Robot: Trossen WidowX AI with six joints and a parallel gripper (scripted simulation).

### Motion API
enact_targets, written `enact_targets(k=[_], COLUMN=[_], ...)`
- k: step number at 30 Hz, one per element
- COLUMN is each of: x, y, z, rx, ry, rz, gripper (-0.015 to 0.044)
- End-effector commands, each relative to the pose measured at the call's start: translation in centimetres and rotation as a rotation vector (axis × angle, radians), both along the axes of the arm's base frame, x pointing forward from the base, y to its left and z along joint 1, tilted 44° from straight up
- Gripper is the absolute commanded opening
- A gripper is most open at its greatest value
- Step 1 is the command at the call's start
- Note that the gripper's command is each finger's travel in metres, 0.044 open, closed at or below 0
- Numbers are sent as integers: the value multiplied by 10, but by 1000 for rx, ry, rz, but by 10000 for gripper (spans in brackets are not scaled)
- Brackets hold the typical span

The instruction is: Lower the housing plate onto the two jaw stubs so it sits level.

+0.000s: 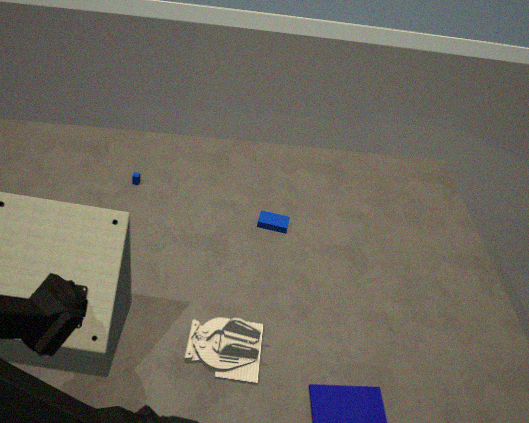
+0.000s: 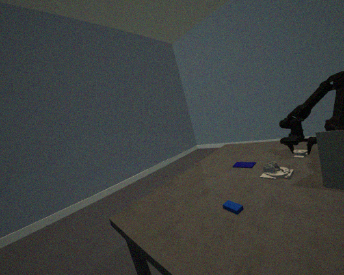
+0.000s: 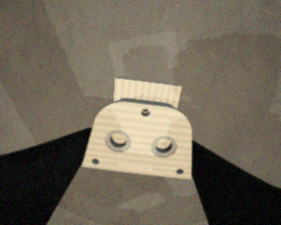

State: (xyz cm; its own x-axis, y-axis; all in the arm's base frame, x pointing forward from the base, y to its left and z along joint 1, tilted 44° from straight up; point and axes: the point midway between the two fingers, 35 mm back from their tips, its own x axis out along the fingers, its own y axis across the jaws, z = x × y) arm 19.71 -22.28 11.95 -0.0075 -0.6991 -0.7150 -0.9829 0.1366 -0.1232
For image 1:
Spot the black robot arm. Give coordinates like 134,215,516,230
0,273,200,423

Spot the blue flat plate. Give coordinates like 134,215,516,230
309,384,387,423

